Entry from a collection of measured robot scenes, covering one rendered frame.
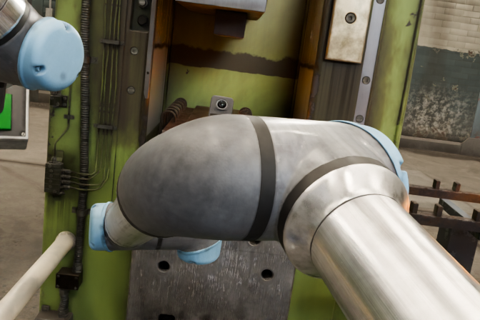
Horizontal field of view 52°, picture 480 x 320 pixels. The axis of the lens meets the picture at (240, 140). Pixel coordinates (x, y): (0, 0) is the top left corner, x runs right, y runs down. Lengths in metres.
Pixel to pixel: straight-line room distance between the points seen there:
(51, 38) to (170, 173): 0.20
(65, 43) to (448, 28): 7.21
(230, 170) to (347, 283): 0.12
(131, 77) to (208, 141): 0.89
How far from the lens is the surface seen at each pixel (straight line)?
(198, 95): 1.61
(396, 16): 1.33
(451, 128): 7.76
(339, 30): 1.26
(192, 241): 0.82
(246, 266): 1.17
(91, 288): 1.47
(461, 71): 7.71
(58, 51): 0.54
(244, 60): 1.59
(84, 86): 1.29
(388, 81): 1.32
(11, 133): 1.06
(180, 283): 1.19
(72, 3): 1.32
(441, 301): 0.32
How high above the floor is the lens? 1.20
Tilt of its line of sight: 11 degrees down
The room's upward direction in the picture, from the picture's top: 7 degrees clockwise
